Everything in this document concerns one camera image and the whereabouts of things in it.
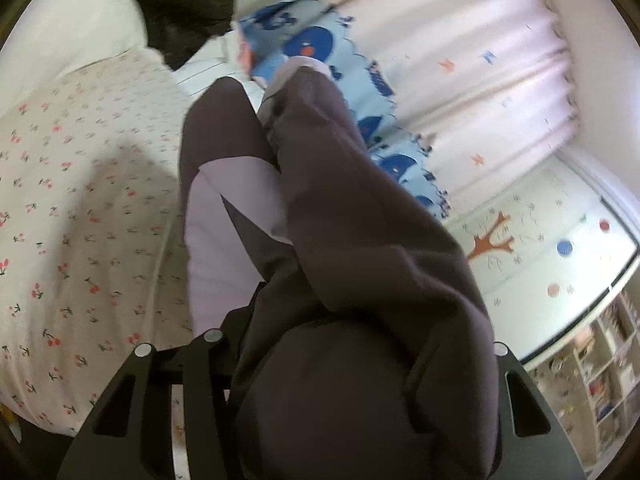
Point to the white cubby shelf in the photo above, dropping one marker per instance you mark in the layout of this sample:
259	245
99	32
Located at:
600	385

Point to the blue whale print blanket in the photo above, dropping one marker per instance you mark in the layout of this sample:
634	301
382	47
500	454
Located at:
310	42

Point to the brown tree wall sticker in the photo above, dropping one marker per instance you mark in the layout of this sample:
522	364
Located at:
490	242

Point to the black cloth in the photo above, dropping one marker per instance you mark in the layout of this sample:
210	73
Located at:
185	10

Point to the pink printed curtain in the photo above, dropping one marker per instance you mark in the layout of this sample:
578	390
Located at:
475	85

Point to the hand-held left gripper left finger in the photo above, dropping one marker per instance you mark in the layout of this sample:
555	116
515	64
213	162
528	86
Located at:
200	385

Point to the white pillow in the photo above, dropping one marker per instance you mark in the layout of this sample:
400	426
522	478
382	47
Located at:
75	25

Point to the blue round wall sticker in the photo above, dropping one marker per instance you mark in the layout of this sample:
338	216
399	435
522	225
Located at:
565	248

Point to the cherry print bed sheet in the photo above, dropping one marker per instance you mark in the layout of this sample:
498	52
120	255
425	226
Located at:
75	210

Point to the white pleated cloth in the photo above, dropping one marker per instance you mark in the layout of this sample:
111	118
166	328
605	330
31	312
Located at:
210	72

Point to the two-tone purple jacket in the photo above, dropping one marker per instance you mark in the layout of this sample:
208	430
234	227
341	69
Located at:
350	260

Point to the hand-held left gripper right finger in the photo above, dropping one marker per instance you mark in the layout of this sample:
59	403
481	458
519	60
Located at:
560	452

